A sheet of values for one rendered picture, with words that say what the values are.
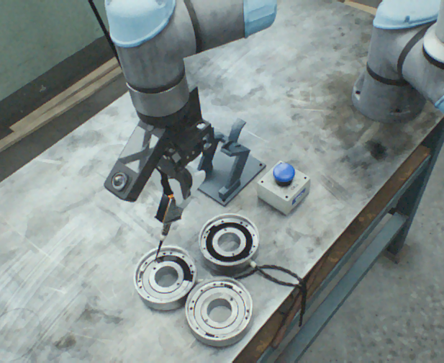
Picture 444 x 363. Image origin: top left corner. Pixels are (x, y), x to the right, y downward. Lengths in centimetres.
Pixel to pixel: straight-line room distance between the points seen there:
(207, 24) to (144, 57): 8
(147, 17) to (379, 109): 65
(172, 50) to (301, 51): 72
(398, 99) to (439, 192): 102
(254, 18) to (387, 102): 53
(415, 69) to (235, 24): 45
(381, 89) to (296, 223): 34
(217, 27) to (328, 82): 63
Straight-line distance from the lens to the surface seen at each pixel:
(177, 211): 81
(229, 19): 60
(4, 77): 246
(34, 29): 245
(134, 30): 56
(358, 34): 134
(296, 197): 93
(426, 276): 186
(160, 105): 62
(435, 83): 94
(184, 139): 70
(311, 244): 90
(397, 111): 112
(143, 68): 59
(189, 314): 82
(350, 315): 174
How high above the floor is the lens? 157
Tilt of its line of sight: 51 degrees down
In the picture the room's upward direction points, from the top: 7 degrees counter-clockwise
